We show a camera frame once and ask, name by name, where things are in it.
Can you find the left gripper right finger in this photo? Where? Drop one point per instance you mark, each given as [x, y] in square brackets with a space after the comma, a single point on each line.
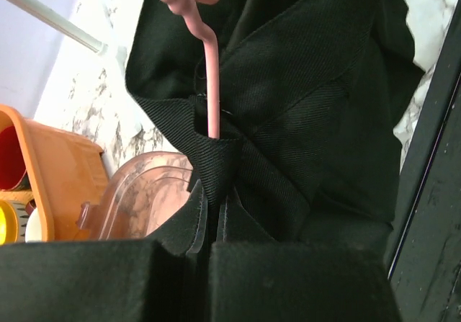
[235, 224]

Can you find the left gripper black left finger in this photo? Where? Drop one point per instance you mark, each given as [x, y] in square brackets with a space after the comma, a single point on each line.
[185, 232]

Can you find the black garment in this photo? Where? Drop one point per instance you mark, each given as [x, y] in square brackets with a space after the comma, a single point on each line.
[310, 92]

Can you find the pink wire hanger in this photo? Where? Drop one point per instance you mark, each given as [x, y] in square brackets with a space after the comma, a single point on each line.
[187, 9]

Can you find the clear pink plastic basket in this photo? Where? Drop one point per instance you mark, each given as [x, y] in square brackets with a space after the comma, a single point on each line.
[141, 195]

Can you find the orange plastic bin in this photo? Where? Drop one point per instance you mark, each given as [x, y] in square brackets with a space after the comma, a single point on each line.
[64, 169]

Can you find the white bowl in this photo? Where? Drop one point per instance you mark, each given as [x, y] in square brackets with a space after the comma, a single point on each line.
[33, 230]

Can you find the yellow bowl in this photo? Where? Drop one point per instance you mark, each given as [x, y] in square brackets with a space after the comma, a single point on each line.
[9, 227]

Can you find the dark red cup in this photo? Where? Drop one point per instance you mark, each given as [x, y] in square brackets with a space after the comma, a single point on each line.
[13, 170]

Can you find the black mounting bar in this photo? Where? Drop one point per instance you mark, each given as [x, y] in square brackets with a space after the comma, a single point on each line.
[423, 255]

